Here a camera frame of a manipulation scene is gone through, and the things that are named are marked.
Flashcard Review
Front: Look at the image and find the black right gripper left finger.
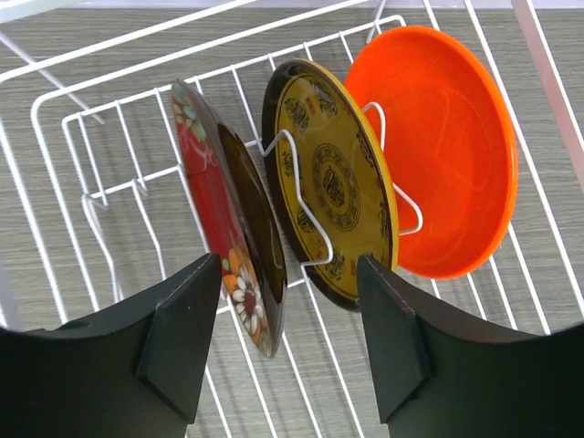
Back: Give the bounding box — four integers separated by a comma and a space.
1, 254, 221, 437

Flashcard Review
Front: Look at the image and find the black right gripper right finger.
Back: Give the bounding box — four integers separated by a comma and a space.
357, 255, 583, 437

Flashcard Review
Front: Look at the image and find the red floral plate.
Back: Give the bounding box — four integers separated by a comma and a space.
172, 79, 287, 358

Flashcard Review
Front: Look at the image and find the yellow patterned plate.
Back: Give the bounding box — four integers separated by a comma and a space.
262, 58, 400, 312

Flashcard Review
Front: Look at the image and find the orange plate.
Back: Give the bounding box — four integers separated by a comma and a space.
345, 26, 519, 279

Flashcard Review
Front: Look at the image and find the white wire dish rack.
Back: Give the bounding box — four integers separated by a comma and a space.
0, 0, 584, 438

